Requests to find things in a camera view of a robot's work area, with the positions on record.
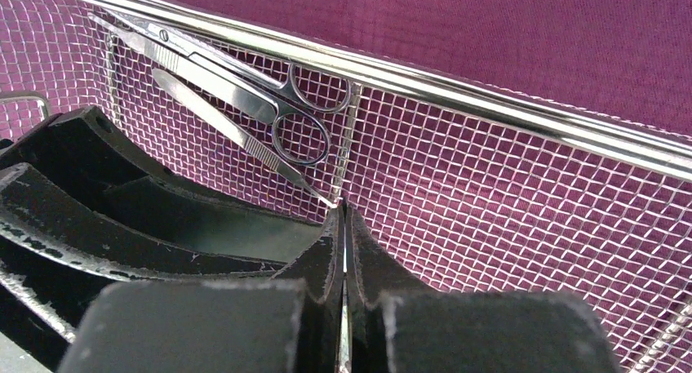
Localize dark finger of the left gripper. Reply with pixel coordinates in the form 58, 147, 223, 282
1, 162, 282, 342
1, 106, 321, 262

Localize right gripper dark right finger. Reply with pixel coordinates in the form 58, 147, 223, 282
344, 205, 619, 372

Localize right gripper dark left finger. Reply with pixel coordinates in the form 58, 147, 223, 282
60, 207, 344, 372

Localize metal mesh instrument tray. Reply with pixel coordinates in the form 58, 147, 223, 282
1, 0, 691, 372

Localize large steel ring scissors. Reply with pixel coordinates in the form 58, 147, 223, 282
91, 12, 352, 166

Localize magenta surgical wrap cloth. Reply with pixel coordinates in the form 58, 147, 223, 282
1, 0, 691, 372

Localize large steel dressing forceps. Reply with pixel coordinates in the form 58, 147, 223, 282
87, 13, 277, 124

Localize steel scalpel handle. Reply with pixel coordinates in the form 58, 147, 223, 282
152, 69, 337, 208

